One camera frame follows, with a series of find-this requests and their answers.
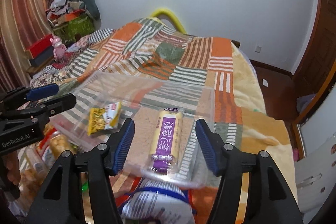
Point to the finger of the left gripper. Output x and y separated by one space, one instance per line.
42 92
58 105

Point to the red white snack bag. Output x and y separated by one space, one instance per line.
44 150

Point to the clear plastic storage box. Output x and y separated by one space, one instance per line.
147 118

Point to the dark blue flat box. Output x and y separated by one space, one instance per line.
42 57

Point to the yellow bed headboard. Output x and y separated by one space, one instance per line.
170 16

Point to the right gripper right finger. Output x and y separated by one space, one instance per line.
270 199

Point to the striped red curtain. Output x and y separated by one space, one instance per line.
23 22

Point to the wall socket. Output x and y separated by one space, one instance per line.
258 49

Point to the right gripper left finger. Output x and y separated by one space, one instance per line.
60 197

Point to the green cardboard box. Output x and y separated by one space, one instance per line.
70 32

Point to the purple label cake roll pack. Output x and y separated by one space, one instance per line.
164 149

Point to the blue white chip bag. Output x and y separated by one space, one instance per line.
156 201

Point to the peanut brittle bar pack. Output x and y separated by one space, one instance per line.
58 144

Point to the pink plush toy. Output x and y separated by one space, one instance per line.
59 48

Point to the red gift box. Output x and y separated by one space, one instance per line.
39 46

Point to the yellow small snack packet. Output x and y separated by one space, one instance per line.
104 118

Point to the brown wooden door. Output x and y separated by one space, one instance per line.
316 71

